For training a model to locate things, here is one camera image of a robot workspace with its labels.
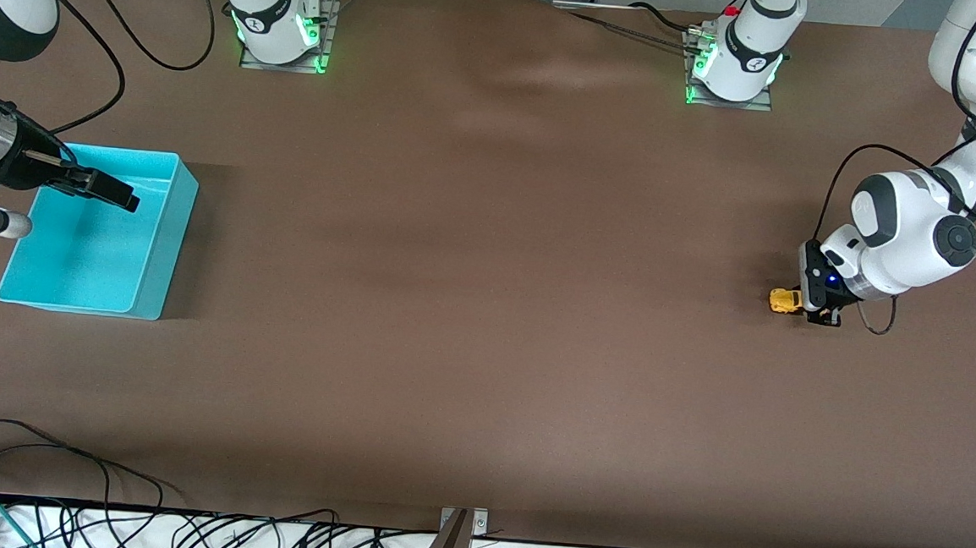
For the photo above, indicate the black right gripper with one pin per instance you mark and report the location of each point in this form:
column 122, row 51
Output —
column 37, row 163

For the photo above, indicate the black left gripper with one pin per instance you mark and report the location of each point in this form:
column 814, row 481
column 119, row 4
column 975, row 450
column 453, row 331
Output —
column 825, row 311

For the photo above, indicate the yellow beetle toy car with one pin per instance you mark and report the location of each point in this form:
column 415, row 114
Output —
column 784, row 301

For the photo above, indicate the turquoise plastic bin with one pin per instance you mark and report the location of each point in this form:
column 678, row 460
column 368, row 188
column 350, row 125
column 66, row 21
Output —
column 91, row 258

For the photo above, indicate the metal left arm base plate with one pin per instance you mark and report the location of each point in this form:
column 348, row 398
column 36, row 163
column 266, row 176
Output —
column 757, row 104

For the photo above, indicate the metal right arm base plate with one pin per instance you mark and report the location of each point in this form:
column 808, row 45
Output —
column 326, row 35

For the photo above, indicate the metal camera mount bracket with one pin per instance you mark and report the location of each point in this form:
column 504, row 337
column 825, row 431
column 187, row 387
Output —
column 453, row 543

